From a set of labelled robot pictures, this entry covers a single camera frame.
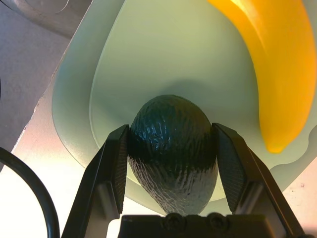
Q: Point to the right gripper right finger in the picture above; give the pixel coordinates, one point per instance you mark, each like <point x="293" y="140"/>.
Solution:
<point x="250" y="173"/>

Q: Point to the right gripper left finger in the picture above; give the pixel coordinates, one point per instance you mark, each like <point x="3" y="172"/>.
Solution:
<point x="99" y="178"/>

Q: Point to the dark green toy avocado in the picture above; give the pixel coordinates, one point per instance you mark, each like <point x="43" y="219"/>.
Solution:
<point x="171" y="138"/>

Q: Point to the yellow toy banana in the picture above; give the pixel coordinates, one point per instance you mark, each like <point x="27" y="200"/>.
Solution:
<point x="280" y="74"/>

